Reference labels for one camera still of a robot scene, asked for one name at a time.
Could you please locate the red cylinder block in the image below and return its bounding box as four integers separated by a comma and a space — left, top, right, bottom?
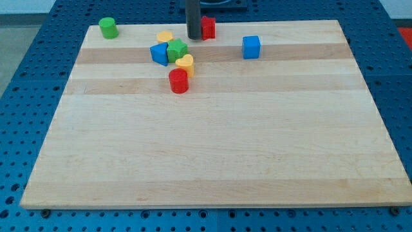
169, 68, 189, 93

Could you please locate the green cylinder block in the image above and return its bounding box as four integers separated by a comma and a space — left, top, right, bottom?
98, 17, 119, 39

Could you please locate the blue cube block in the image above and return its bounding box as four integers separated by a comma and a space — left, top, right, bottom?
242, 35, 261, 59

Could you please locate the wooden board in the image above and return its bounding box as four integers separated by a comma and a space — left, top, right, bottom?
20, 20, 411, 209

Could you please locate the green star block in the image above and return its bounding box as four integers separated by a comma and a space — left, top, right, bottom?
167, 39, 188, 63

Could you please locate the blue triangle block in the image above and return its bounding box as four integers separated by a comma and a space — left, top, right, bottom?
150, 43, 169, 66

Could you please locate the yellow hexagon block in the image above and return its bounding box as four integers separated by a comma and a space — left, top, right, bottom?
156, 30, 174, 43

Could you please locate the red star block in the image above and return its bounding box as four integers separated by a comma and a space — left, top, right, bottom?
201, 16, 216, 41

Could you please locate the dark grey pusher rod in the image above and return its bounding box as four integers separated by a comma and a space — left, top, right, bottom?
185, 0, 201, 40

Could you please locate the yellow heart block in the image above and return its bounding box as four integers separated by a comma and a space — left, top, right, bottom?
175, 54, 194, 77

